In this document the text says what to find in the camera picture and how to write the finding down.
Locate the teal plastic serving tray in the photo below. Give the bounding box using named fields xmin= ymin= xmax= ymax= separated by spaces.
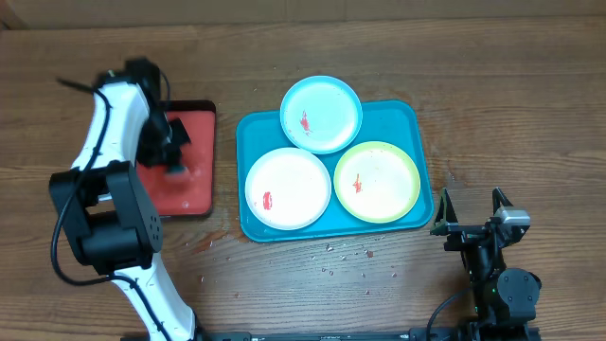
xmin=235 ymin=99 xmax=435 ymax=242

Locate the dark green sponge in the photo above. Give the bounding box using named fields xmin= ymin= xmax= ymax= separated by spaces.
xmin=164 ymin=160 xmax=188 ymax=176

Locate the light blue plate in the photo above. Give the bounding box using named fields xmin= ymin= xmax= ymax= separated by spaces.
xmin=279 ymin=76 xmax=364 ymax=154

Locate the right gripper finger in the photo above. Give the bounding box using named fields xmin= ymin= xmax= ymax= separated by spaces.
xmin=491 ymin=187 xmax=512 ymax=213
xmin=434 ymin=188 xmax=458 ymax=227

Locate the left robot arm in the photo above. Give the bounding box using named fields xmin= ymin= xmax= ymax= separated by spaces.
xmin=49 ymin=75 xmax=204 ymax=340

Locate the white plate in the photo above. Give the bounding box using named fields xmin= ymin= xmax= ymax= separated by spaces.
xmin=244 ymin=147 xmax=331 ymax=231

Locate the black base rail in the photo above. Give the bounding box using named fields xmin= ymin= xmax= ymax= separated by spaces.
xmin=120 ymin=326 xmax=543 ymax=341

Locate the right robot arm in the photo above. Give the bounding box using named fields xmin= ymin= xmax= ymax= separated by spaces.
xmin=425 ymin=188 xmax=542 ymax=340

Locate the dark red tray with water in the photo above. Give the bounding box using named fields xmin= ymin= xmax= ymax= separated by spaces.
xmin=136 ymin=99 xmax=216 ymax=217

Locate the yellow-green plate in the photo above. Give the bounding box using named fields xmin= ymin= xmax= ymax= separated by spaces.
xmin=333 ymin=141 xmax=420 ymax=224

